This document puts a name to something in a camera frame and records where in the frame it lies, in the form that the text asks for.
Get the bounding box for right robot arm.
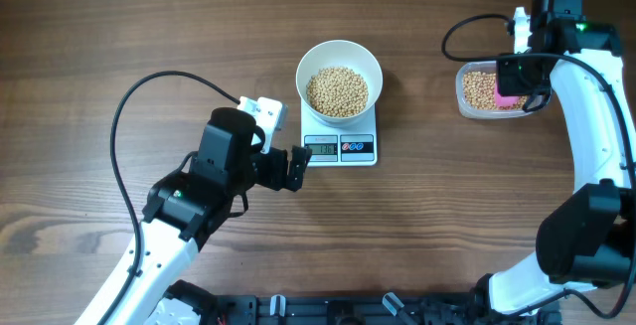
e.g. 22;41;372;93
472;0;635;322

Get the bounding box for white bowl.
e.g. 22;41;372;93
295;40;384;124

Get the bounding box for soybeans in white bowl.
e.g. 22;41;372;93
307;67;369;118

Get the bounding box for yellow soybeans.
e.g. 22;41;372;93
462;72;528;110

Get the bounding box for pink plastic measuring scoop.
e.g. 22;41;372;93
494;82;520;109

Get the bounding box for clear plastic container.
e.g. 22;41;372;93
455;62;530;119

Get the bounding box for white digital kitchen scale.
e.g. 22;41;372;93
301;104;379;168

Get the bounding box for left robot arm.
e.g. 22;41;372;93
78;96;311;324

